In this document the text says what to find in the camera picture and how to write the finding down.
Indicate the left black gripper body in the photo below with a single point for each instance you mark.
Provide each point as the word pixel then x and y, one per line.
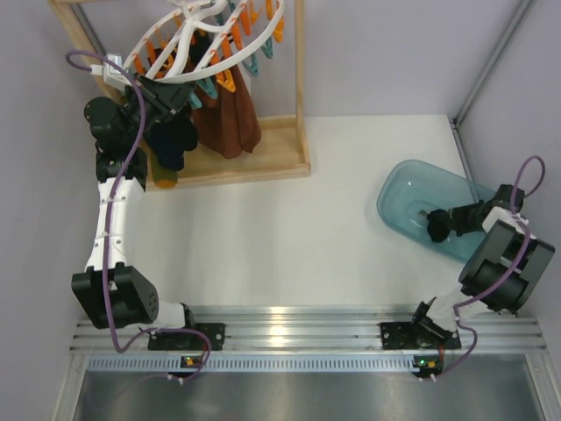
pixel 157 107

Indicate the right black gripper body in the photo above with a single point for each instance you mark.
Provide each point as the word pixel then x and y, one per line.
pixel 463 219

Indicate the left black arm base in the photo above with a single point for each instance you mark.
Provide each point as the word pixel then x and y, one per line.
pixel 194 344

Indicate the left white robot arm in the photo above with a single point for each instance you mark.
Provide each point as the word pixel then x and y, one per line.
pixel 111 290

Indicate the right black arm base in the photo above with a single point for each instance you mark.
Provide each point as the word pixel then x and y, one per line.
pixel 414 336

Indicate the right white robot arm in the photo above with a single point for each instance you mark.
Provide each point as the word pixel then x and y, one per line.
pixel 500 275

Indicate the brown hanging socks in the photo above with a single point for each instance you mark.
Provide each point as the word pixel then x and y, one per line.
pixel 228 125

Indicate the white oval clip hanger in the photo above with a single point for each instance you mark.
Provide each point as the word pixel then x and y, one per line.
pixel 205 40

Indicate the navy patterned hanging sock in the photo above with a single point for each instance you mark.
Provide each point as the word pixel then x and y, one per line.
pixel 170 140

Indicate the teal plastic basin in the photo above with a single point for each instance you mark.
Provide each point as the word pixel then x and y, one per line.
pixel 415 188

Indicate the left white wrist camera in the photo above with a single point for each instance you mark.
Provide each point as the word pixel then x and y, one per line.
pixel 110 74

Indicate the wooden hanger rack frame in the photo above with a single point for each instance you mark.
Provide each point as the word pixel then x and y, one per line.
pixel 283 151

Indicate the aluminium mounting rail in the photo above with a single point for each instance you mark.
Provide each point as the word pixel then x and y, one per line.
pixel 268 340

